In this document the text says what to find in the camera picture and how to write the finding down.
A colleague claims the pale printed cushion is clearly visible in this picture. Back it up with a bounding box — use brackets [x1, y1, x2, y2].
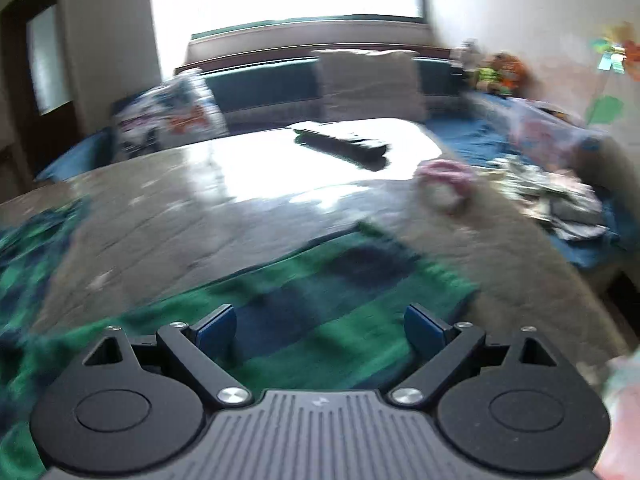
[509, 99, 607, 162]

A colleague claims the black remote control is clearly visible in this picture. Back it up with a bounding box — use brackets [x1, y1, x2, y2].
[292, 127, 391, 162]

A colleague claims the green wall sticker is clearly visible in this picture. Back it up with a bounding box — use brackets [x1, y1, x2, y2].
[587, 95, 625, 125]

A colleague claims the grey plush toy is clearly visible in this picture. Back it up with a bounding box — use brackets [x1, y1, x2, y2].
[452, 38, 484, 80]

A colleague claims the colourful wall sticker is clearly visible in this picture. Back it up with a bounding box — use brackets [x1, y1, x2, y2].
[590, 22, 640, 84]

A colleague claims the beige cushion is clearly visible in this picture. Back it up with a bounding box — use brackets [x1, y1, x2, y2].
[315, 48, 429, 122]

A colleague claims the pile of grey clothes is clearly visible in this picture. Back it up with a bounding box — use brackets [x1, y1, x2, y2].
[494, 154, 610, 242]

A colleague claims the blue sofa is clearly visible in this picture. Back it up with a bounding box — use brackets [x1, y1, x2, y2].
[34, 56, 624, 269]

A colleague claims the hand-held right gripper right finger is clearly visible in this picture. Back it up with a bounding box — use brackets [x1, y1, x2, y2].
[390, 303, 560, 407]

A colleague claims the brown door with glass pane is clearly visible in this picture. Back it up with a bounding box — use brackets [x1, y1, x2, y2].
[0, 0, 77, 177]

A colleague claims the green plaid shirt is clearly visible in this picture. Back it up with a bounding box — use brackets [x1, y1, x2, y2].
[0, 199, 482, 480]

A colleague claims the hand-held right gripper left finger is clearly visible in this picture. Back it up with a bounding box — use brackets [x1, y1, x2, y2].
[82, 304, 253, 408]

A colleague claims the pink fabric ring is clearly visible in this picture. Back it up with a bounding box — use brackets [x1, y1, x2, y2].
[415, 159, 474, 214]

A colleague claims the butterfly print pillow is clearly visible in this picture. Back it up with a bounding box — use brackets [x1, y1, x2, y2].
[112, 69, 231, 157]

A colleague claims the grey star-print quilted table cover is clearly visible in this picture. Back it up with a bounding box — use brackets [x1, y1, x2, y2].
[0, 117, 632, 363]

